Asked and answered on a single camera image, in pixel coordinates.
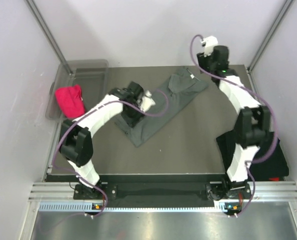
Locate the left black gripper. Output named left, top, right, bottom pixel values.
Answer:
left=120, top=100, right=147, bottom=128

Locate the grey t shirt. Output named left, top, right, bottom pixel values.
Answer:
left=114, top=67, right=209, bottom=147

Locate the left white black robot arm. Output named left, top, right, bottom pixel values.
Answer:
left=59, top=81, right=155, bottom=199

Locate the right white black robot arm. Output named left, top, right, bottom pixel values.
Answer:
left=196, top=42, right=271, bottom=200

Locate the clear plastic bin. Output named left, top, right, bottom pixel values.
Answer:
left=45, top=59, right=109, bottom=122

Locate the black folded t shirt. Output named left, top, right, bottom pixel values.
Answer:
left=216, top=130, right=290, bottom=181

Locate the red folded t shirt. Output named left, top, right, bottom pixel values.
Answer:
left=268, top=177, right=280, bottom=182

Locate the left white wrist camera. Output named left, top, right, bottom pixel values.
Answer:
left=139, top=90, right=156, bottom=113

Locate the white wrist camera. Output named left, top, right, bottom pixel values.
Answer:
left=139, top=90, right=156, bottom=113
left=200, top=35, right=218, bottom=57

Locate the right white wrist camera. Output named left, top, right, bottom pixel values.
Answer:
left=200, top=35, right=218, bottom=57

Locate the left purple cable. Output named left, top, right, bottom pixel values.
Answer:
left=52, top=89, right=170, bottom=218

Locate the purple cable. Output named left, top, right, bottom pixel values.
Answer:
left=52, top=89, right=170, bottom=218
left=189, top=34, right=280, bottom=218

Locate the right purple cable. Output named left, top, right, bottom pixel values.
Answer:
left=189, top=34, right=280, bottom=218

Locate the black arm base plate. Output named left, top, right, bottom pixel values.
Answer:
left=73, top=173, right=251, bottom=201

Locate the slotted grey cable duct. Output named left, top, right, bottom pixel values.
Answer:
left=37, top=201, right=242, bottom=213

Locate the aluminium frame rail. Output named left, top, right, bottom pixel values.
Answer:
left=28, top=181, right=297, bottom=202

